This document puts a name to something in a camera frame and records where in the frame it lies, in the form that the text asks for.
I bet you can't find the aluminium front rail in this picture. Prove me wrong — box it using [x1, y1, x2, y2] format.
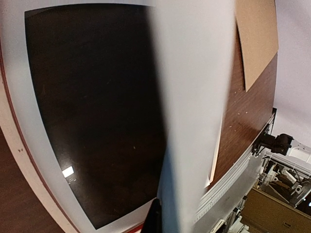
[194, 108, 277, 224]

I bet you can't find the clear acrylic sheet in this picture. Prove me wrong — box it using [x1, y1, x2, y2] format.
[25, 3, 167, 233]

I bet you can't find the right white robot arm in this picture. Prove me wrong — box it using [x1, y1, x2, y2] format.
[252, 133, 311, 163]

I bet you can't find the white mat board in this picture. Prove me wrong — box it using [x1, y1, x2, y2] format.
[0, 0, 166, 233]

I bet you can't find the wooden picture frame red edge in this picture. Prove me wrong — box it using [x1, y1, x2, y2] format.
[0, 53, 152, 233]

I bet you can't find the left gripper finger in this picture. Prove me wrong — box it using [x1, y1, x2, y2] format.
[142, 199, 162, 233]

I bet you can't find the brown backing board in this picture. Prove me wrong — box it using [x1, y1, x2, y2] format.
[236, 0, 278, 91]

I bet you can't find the landscape photo print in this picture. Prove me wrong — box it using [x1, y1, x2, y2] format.
[149, 0, 235, 233]

